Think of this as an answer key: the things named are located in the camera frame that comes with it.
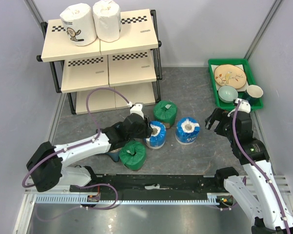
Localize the white cartoon-print roll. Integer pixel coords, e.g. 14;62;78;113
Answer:
60;3;97;46

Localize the bird-painted ceramic plate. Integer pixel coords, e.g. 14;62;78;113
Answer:
214;64;247;89

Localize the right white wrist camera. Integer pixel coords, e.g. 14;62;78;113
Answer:
234;98;251;114

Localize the plain white roll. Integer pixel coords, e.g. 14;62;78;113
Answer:
92;0;121;42

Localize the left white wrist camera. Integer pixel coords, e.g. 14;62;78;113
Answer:
127;101;144;118

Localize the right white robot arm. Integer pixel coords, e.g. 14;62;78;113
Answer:
205;108;293;234

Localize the beige three-tier shelf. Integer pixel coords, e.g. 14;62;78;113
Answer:
37;9;162;115

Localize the blue roll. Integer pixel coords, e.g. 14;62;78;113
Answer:
175;117;200;145
144;121;166;150

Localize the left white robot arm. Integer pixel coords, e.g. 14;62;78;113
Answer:
26;114;152;192

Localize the green roll near shelf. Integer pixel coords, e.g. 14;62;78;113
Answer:
153;100;178;129

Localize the slotted cable duct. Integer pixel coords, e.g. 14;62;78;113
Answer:
35;191;221;205

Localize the celadon ceramic bowl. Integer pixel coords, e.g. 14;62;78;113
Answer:
218;86;238;103

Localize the blue star-shaped dish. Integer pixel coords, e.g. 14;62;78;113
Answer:
107;121;124;163

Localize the green plastic tray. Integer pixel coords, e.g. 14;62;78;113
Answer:
208;58;256;111

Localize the green roll front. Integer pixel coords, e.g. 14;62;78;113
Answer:
119;140;147;171

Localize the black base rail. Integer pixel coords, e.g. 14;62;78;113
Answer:
69;173;235;203

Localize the dark green white-lined cup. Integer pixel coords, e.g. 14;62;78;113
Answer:
242;85;264;105

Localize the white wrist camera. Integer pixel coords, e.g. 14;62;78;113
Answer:
234;98;251;114
127;101;144;118

